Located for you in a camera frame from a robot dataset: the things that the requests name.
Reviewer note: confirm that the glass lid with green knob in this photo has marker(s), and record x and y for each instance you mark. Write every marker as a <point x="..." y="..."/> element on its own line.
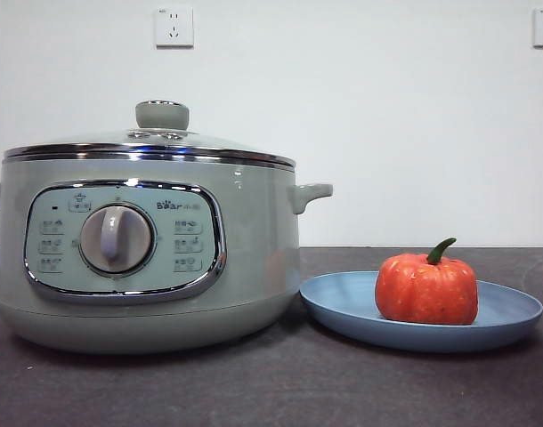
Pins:
<point x="162" y="116"/>

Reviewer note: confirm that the orange pumpkin with green stem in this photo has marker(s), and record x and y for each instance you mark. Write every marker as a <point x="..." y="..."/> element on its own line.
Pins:
<point x="427" y="289"/>

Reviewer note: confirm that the pale green electric steamer pot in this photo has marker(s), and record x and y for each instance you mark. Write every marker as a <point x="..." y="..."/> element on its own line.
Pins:
<point x="253" y="267"/>

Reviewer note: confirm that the blue round plate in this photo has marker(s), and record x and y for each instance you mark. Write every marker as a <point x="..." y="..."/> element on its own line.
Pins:
<point x="342" y="302"/>

